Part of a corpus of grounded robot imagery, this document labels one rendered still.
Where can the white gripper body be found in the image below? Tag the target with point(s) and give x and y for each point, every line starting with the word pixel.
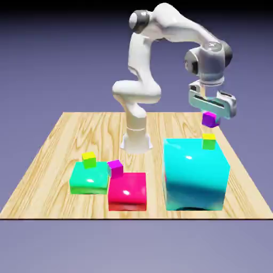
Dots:
pixel 213 105

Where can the small purple cube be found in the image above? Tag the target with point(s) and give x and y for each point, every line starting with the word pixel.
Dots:
pixel 208 119

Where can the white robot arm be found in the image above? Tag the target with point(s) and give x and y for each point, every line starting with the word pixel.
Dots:
pixel 140 64

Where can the small yellow cube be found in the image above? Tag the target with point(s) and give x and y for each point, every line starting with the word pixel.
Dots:
pixel 208 141
pixel 89 160

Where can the small magenta cube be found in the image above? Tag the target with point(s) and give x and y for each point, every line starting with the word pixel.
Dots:
pixel 116 168

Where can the large cyan box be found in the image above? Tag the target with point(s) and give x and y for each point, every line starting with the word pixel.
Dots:
pixel 195 173

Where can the large pink box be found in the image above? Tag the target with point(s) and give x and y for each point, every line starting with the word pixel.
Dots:
pixel 127 190

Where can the large green box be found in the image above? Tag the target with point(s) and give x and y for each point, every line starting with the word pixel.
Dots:
pixel 89 178

